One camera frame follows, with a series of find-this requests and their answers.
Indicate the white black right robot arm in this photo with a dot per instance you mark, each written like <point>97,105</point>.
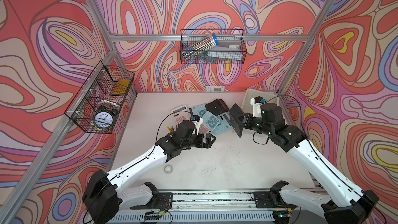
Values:
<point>344,203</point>

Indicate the black wire basket left wall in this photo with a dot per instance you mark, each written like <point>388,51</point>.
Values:
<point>96,92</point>

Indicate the grey stapler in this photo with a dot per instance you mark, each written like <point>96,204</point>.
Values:
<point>232,52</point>

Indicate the light blue calculator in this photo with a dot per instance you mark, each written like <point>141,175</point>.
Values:
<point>198,110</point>
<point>210,120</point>
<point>224,124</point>

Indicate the clear tape roll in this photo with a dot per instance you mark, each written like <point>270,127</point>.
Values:
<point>168,169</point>

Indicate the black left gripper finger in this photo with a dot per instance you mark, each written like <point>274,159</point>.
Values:
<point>210,138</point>
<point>207,145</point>

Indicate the pencil holder with pencils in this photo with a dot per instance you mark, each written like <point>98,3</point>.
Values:
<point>173,128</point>

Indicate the black wire basket back wall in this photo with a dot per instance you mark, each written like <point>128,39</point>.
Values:
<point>226,37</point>

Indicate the black calculator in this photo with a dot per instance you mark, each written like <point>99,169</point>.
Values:
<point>236,119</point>

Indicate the pencil tube blue cap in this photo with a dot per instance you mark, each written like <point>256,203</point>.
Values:
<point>194,46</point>

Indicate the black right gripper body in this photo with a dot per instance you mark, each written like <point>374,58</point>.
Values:
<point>255,123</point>

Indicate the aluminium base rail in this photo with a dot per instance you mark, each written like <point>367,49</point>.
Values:
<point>214,207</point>

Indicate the black wire basket wall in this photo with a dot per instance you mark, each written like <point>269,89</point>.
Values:
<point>226,37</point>
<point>96,92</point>

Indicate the white barcode label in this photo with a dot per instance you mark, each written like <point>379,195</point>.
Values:
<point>214,88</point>

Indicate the dark maroon calculator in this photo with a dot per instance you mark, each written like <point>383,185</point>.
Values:
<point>217,107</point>

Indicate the white plastic storage box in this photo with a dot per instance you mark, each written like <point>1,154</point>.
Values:
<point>269,96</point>

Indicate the black alarm clock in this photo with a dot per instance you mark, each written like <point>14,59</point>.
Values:
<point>105,118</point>

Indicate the white pink-keyed calculator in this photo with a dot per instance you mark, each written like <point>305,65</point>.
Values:
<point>180,114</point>

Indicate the pink calculator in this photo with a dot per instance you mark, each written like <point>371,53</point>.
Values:
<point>203,129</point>

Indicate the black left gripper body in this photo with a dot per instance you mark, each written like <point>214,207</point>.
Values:
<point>195,141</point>

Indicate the yellow sticky notes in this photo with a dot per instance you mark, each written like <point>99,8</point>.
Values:
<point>120,88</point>

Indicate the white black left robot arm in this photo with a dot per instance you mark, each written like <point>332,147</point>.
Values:
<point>109,192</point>

